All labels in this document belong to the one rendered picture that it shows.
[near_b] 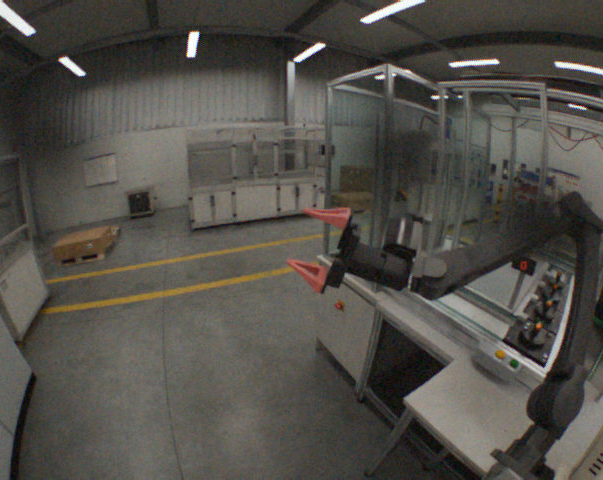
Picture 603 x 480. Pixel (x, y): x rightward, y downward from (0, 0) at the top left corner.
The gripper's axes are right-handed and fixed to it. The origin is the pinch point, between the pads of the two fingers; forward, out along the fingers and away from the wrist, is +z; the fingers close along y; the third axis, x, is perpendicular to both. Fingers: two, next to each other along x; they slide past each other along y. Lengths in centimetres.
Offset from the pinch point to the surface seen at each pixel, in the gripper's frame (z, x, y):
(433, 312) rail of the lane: -60, -52, -32
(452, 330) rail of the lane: -68, -42, -32
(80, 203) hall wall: 714, -370, -281
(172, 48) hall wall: 601, -554, 221
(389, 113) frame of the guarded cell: -13, -75, 40
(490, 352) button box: -76, -22, -25
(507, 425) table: -83, 6, -34
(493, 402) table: -80, -6, -35
